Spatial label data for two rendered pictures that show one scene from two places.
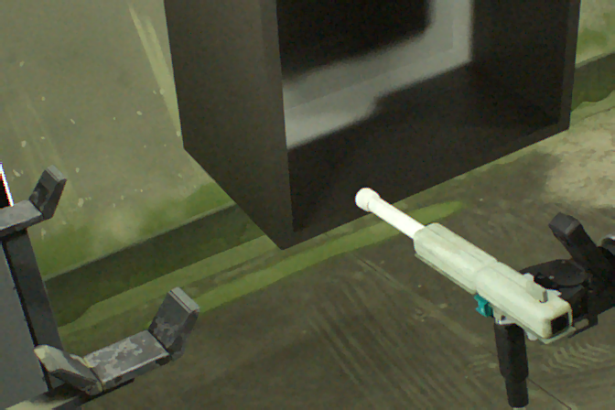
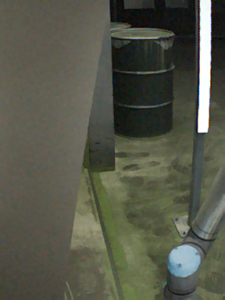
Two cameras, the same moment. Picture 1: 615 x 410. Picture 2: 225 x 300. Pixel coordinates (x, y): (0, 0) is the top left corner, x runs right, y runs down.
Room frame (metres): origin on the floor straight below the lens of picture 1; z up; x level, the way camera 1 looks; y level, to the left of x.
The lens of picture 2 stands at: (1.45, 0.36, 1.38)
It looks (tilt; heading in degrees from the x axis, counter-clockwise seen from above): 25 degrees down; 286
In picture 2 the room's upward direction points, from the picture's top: 2 degrees counter-clockwise
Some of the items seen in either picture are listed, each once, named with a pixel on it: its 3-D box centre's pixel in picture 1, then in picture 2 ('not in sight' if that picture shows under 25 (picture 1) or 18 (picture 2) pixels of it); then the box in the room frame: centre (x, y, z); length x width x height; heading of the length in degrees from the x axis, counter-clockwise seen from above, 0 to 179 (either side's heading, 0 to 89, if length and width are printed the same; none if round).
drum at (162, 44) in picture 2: not in sight; (141, 81); (2.15, -2.99, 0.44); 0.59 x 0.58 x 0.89; 129
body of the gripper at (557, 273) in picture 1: (580, 286); not in sight; (1.44, -0.35, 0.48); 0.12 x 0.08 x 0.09; 114
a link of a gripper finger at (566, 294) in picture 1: (558, 294); not in sight; (1.39, -0.31, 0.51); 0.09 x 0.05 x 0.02; 122
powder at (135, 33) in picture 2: not in sight; (140, 34); (2.15, -3.00, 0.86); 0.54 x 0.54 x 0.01
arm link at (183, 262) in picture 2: not in sight; (183, 268); (1.51, -0.52, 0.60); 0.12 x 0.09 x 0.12; 78
